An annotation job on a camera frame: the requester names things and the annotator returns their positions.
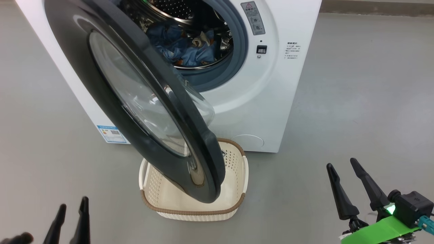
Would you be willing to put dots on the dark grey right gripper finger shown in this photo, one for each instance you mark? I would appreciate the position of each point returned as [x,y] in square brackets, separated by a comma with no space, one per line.
[373,195]
[344,203]

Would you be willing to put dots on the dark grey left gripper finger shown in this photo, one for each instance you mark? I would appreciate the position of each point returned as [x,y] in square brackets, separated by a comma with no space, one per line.
[82,227]
[56,230]

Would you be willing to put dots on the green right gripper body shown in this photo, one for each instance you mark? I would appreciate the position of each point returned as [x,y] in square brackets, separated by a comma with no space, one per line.
[379,232]

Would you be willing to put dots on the round black glass washer door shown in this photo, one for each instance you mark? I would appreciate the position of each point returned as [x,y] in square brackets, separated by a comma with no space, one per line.
[101,88]

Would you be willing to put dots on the blue garment with orange prints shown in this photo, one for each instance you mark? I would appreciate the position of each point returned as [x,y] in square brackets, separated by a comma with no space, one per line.
[166,40]

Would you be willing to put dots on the white front-load washing machine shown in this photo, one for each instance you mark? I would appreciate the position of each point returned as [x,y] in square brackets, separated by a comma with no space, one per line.
[271,101]

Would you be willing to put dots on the blue energy label sticker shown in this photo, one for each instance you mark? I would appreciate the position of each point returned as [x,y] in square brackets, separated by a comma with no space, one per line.
[112,134]

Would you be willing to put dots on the cream perforated laundry basket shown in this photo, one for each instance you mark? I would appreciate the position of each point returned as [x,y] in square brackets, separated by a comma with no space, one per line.
[234,189]

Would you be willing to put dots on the round white filter cover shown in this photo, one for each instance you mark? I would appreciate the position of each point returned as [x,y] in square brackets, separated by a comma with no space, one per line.
[249,140]

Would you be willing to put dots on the grey warning sticker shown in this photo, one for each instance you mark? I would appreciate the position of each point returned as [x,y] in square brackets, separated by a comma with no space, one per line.
[253,18]

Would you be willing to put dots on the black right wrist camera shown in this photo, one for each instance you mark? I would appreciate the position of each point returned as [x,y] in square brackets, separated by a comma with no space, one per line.
[412,206]

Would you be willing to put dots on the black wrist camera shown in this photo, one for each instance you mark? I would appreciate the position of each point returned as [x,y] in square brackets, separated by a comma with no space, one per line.
[412,206]
[15,239]

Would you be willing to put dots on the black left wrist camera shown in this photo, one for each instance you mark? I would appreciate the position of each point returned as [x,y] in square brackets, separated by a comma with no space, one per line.
[15,239]

